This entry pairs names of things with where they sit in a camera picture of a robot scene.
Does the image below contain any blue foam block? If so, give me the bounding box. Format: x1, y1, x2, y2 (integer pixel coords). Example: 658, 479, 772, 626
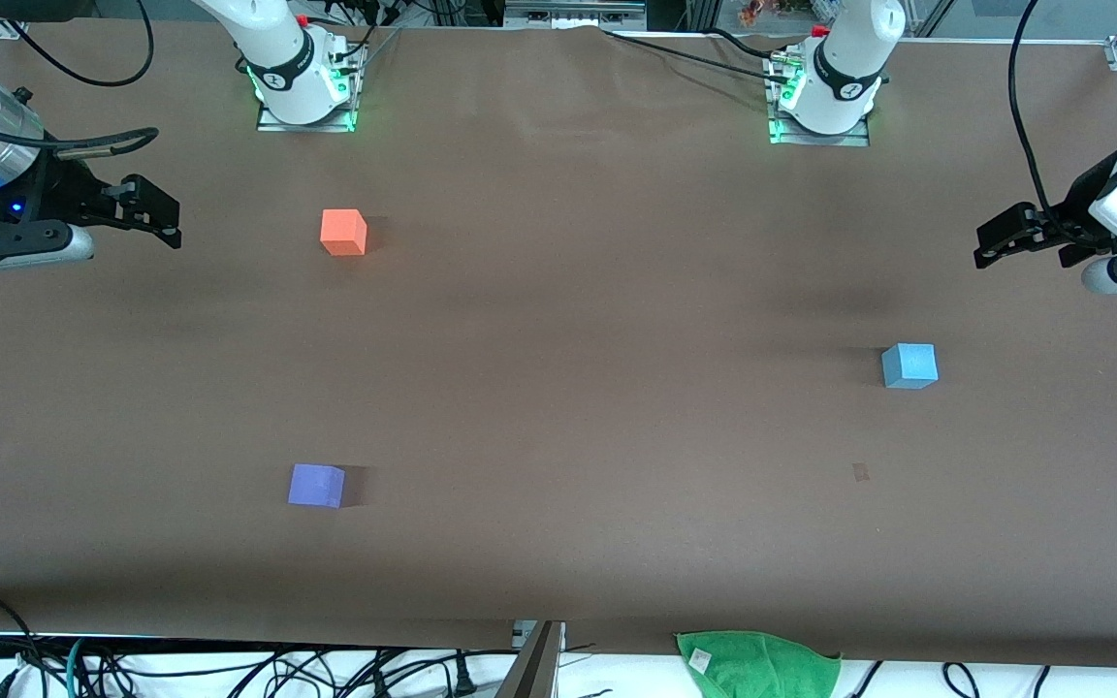
881, 342, 940, 391

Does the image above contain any orange foam block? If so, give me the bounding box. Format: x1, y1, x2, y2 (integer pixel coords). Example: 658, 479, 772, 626
320, 208, 368, 257

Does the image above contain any purple foam block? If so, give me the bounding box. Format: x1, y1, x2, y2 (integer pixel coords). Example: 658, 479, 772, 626
288, 463, 346, 509

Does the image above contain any green cloth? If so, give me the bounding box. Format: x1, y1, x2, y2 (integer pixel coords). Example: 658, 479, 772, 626
675, 630, 843, 698

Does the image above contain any aluminium profile bar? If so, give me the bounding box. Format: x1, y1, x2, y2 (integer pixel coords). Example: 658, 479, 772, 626
495, 620, 566, 698

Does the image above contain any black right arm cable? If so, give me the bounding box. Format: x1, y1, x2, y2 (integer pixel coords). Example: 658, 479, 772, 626
0, 0, 160, 156

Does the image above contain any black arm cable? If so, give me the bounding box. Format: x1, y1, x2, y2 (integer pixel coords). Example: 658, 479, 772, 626
0, 0, 160, 156
1007, 0, 1069, 234

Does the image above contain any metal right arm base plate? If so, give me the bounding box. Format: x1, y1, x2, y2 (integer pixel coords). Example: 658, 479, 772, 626
256, 48, 362, 134

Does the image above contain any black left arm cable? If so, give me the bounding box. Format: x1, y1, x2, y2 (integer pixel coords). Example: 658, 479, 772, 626
1007, 0, 1069, 234

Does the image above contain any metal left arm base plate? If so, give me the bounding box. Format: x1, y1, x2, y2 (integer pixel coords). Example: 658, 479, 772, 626
767, 53, 872, 148

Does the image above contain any black table cable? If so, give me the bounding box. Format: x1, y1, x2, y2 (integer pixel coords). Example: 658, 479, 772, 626
602, 27, 792, 83

